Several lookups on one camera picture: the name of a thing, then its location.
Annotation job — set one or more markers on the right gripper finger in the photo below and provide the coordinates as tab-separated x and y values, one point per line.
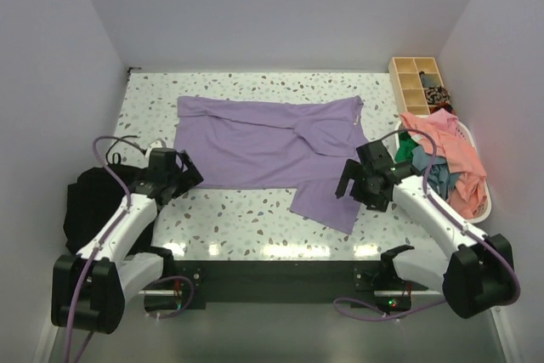
351	170
348	187

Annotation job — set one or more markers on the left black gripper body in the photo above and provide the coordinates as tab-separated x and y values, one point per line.
183	181

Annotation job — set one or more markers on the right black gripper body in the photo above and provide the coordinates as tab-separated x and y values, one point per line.
362	190

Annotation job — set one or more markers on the purple t shirt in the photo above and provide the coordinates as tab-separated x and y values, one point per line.
249	145

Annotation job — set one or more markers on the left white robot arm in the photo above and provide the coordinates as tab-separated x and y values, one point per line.
91	288

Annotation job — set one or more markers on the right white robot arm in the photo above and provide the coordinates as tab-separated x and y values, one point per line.
476	270

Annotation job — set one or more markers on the green t shirt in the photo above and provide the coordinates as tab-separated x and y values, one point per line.
405	151

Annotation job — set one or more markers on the white laundry basket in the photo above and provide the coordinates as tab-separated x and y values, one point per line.
471	196

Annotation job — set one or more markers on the blue t shirt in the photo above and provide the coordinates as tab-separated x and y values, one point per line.
440	178

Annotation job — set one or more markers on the black folded t shirt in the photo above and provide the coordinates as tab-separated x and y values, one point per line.
90	203

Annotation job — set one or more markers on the pink t shirt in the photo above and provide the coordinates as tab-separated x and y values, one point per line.
456	172

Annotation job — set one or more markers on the wooden compartment box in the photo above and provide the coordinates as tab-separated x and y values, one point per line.
408	91

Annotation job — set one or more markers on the patterned cloth in box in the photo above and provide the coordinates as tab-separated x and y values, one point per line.
436	95

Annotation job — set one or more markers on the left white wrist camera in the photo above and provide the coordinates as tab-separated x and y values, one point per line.
157	144

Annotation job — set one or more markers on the black mounting base plate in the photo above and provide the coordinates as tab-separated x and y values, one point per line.
293	282

